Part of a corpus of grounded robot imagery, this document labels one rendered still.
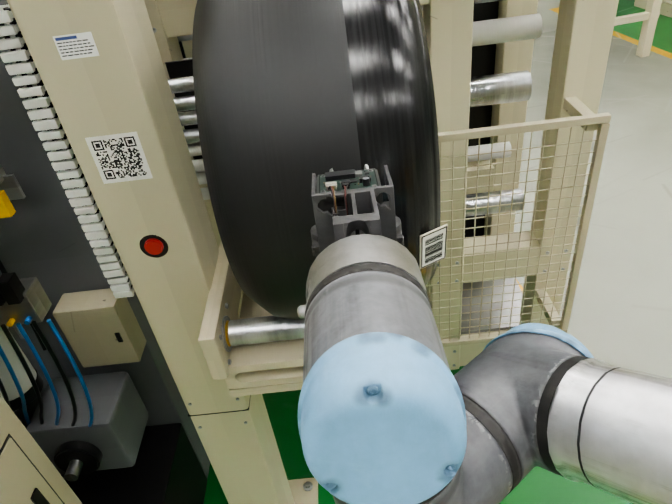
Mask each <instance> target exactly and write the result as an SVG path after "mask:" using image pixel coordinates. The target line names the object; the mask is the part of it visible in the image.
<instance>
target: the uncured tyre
mask: <svg viewBox="0 0 672 504"><path fill-rule="evenodd" d="M192 60H193V82H194V95H195V106H196V115H197V123H198V131H199V138H200V145H201V151H202V158H203V163H204V169H205V174H206V180H207V185H208V189H209V194H210V199H211V203H212V207H213V212H214V216H215V220H216V223H217V227H218V231H219V234H220V238H221V241H222V244H223V247H224V250H225V253H226V256H227V259H228V262H229V264H230V267H231V269H232V272H233V274H234V276H235V278H236V280H237V282H238V284H239V286H240V287H241V289H242V290H243V292H244V293H245V294H246V295H247V296H248V297H249V298H250V299H252V300H253V301H254V302H256V303H257V304H258V305H260V306H261V307H262V308H264V309H265V310H266V311H268V312H269V313H270V314H272V315H273V316H275V317H281V318H287V319H294V320H296V319H305V318H299V317H298V313H297V309H298V307H299V306H300V305H306V303H307V302H306V282H307V278H308V274H309V270H310V267H311V265H312V264H313V262H314V260H315V259H316V257H317V256H313V252H312V238H311V232H310V230H311V228H312V226H314V225H316V223H315V217H314V210H313V203H312V196H311V193H312V173H315V175H316V177H318V175H323V174H325V172H329V170H330V169H331V168H333V171H341V170H350V169H355V171H357V170H364V166H365V164H367V165H368V166H369V169H374V168H375V169H376V170H377V171H378V175H379V179H380V183H381V186H384V185H385V175H384V165H387V166H388V170H389V173H390V176H391V179H392V183H393V186H394V200H395V215H396V216H397V217H399V218H400V220H401V229H402V235H403V236H404V247H406V248H407V249H408V250H409V252H410V253H411V254H412V255H413V256H414V257H415V259H416V261H417V263H418V266H419V248H420V235H422V234H425V233H427V232H429V231H431V230H434V229H436V228H438V227H440V221H441V191H440V153H439V136H438V123H437V112H436V102H435V93H434V85H433V78H432V71H431V63H430V56H429V50H428V43H427V37H426V31H425V25H424V20H423V15H422V10H421V6H420V1H419V0H197V4H196V8H195V14H194V22H193V38H192Z"/></svg>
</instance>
